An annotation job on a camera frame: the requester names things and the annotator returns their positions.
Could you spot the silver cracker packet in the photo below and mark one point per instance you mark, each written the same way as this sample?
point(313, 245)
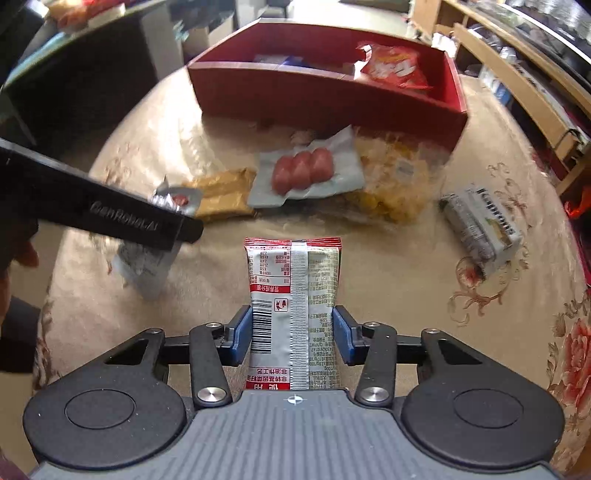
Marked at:
point(485, 226)

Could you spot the clear yellow noodle snack packet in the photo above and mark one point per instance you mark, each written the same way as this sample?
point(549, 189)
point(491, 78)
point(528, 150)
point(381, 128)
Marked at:
point(397, 184)

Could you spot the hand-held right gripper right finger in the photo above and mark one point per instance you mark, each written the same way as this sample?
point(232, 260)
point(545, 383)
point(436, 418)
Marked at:
point(344, 337)

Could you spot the wooden television cabinet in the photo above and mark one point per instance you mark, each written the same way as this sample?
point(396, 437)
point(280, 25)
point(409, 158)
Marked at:
point(508, 55)

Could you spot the orange plastic bag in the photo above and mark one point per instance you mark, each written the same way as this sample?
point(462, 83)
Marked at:
point(579, 207)

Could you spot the small silver foil packet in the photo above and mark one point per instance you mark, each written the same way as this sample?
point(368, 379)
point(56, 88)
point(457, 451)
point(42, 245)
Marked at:
point(143, 272)

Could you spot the red snack packet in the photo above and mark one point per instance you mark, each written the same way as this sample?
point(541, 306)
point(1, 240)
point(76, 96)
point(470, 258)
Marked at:
point(397, 69)

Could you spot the vacuum-packed sausage packet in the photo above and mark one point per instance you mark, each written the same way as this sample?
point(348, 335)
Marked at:
point(300, 168)

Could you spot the red cardboard box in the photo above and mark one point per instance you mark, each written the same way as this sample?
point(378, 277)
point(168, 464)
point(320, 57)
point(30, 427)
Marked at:
point(323, 101)

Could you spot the purple wafer packet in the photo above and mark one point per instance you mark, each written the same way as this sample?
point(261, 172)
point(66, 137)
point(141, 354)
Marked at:
point(291, 60)

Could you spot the golden brown snack packet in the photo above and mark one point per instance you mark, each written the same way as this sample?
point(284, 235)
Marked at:
point(226, 194)

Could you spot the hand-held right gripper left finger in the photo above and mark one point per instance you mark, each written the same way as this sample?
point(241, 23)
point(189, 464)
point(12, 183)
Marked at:
point(241, 334)

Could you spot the red and white barcode packet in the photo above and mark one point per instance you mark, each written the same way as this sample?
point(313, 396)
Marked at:
point(295, 286)

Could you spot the blue and white box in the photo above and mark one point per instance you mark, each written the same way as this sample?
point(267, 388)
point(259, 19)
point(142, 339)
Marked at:
point(498, 90)

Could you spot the person's left hand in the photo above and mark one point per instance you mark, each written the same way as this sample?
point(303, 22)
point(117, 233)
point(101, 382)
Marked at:
point(27, 256)

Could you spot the open cardboard box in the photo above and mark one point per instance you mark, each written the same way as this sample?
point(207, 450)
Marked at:
point(198, 44)

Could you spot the orange boxes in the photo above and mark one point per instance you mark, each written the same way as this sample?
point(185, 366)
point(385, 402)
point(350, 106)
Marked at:
point(83, 11)

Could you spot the black sideboard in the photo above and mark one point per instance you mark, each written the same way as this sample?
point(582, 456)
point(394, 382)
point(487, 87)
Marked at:
point(92, 83)

